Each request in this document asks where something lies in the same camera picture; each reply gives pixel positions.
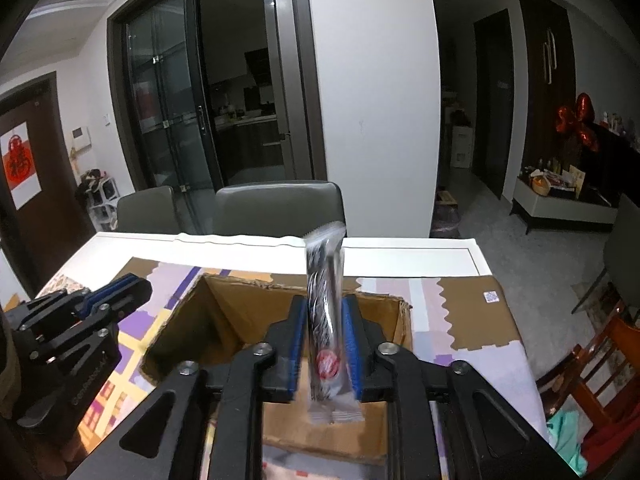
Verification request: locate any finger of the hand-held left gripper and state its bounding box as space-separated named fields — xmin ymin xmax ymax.
xmin=32 ymin=279 xmax=153 ymax=361
xmin=5 ymin=274 xmax=146 ymax=333

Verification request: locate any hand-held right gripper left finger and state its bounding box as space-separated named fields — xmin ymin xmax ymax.
xmin=67 ymin=295 xmax=308 ymax=480

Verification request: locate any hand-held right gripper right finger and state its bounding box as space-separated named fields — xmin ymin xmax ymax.
xmin=341 ymin=292 xmax=576 ymax=480

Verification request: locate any black white snack packet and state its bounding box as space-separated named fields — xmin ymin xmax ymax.
xmin=305 ymin=221 xmax=363 ymax=423

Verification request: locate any brown cardboard box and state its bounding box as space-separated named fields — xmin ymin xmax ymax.
xmin=140 ymin=272 xmax=416 ymax=466

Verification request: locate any grey dining chair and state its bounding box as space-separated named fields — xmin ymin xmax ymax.
xmin=212 ymin=181 xmax=347 ymax=237
xmin=116 ymin=186 xmax=181 ymax=235

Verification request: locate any white shoe rack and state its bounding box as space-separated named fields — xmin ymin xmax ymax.
xmin=75 ymin=167 xmax=118 ymax=233

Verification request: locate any brown entrance door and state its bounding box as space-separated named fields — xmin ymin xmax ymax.
xmin=0 ymin=72 xmax=96 ymax=296

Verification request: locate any colourful patterned tablecloth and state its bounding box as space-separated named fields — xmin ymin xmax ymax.
xmin=37 ymin=255 xmax=551 ymax=480

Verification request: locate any red white door poster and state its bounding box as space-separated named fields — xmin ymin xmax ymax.
xmin=0 ymin=120 xmax=42 ymax=211

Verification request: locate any dark sliding glass door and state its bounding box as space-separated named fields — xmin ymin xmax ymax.
xmin=107 ymin=0 xmax=226 ymax=196

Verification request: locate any white hallway box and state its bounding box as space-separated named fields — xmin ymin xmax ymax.
xmin=450 ymin=125 xmax=475 ymax=168

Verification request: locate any teal cloth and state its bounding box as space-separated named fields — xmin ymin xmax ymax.
xmin=547 ymin=407 xmax=588 ymax=476

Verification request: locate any white low cabinet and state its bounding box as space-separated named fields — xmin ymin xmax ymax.
xmin=510 ymin=175 xmax=618 ymax=235

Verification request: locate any brown wooden chair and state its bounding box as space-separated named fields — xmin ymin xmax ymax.
xmin=537 ymin=300 xmax=640 ymax=476

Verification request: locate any dark interior door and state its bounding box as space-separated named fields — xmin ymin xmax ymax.
xmin=472 ymin=7 xmax=516 ymax=201

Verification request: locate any red cloth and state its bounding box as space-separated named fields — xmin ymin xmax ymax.
xmin=580 ymin=395 xmax=640 ymax=476

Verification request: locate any grey side chair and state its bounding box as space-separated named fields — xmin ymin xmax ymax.
xmin=572 ymin=192 xmax=640 ymax=316

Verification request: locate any tall dark wardrobe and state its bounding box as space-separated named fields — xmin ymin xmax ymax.
xmin=515 ymin=0 xmax=578 ymax=186

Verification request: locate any dark sideboard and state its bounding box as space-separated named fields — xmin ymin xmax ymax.
xmin=585 ymin=120 xmax=640 ymax=206

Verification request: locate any red foil balloon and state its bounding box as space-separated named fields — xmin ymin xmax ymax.
xmin=556 ymin=92 xmax=601 ymax=153

